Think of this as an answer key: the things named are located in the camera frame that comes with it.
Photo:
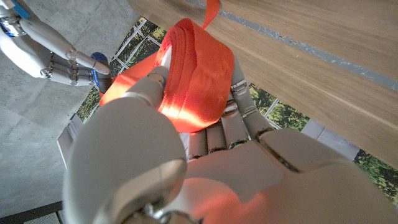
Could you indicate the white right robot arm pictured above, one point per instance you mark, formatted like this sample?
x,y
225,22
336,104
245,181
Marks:
x,y
7,9

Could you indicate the wooden table surface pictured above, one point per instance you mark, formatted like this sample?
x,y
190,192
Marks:
x,y
311,49

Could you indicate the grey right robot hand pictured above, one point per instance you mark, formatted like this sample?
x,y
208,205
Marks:
x,y
40,53

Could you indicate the orange ribbon roll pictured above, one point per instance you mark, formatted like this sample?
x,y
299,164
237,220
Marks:
x,y
202,77

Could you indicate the printed window backdrop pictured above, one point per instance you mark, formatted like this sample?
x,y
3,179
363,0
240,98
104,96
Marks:
x,y
286,115

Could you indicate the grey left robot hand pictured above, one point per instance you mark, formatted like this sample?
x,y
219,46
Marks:
x,y
248,174

